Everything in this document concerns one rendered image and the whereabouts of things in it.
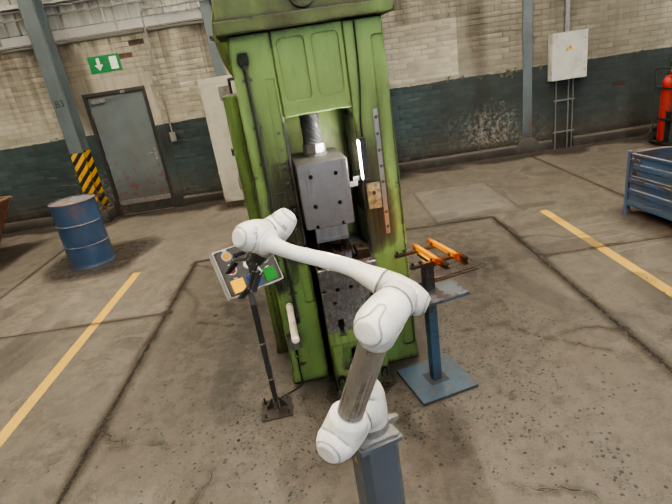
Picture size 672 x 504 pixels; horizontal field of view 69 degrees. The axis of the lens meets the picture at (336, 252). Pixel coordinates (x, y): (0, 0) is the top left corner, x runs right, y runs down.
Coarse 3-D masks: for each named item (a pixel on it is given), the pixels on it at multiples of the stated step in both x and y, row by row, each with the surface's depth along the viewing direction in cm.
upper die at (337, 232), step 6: (342, 222) 300; (318, 228) 296; (324, 228) 296; (330, 228) 297; (336, 228) 297; (342, 228) 298; (318, 234) 297; (324, 234) 297; (330, 234) 298; (336, 234) 299; (342, 234) 299; (348, 234) 300; (318, 240) 298; (324, 240) 299; (330, 240) 299
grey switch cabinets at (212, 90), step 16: (208, 80) 758; (224, 80) 759; (208, 96) 767; (208, 112) 776; (224, 112) 777; (208, 128) 788; (224, 128) 786; (224, 144) 795; (224, 160) 805; (224, 176) 815; (224, 192) 825; (240, 192) 825
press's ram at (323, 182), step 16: (304, 160) 292; (320, 160) 285; (336, 160) 283; (304, 176) 283; (320, 176) 284; (336, 176) 286; (304, 192) 286; (320, 192) 288; (336, 192) 289; (304, 208) 289; (320, 208) 291; (336, 208) 293; (352, 208) 295; (320, 224) 295; (336, 224) 296
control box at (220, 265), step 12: (216, 252) 273; (228, 252) 276; (216, 264) 271; (228, 264) 274; (240, 264) 277; (264, 264) 283; (276, 264) 286; (228, 276) 272; (240, 276) 275; (228, 288) 270; (228, 300) 275
